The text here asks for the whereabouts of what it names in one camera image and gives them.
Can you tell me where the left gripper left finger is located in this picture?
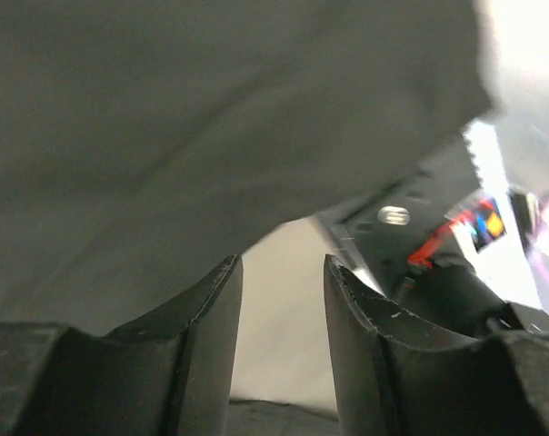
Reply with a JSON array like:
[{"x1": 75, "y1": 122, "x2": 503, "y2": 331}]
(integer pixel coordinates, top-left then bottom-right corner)
[{"x1": 15, "y1": 256, "x2": 243, "y2": 435}]

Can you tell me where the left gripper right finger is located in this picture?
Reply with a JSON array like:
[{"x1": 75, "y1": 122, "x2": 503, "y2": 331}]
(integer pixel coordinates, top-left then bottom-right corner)
[{"x1": 324, "y1": 255, "x2": 549, "y2": 435}]

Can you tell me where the black button shirt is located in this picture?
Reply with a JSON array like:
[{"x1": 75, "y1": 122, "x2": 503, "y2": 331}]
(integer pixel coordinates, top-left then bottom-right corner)
[{"x1": 0, "y1": 1, "x2": 490, "y2": 334}]

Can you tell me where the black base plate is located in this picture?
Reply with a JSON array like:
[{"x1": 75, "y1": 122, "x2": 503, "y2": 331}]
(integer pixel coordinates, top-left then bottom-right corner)
[{"x1": 328, "y1": 135, "x2": 548, "y2": 328}]

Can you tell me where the grey slotted cable duct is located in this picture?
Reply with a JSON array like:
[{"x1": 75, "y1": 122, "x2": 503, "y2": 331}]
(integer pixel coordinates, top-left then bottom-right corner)
[{"x1": 455, "y1": 120, "x2": 542, "y2": 309}]

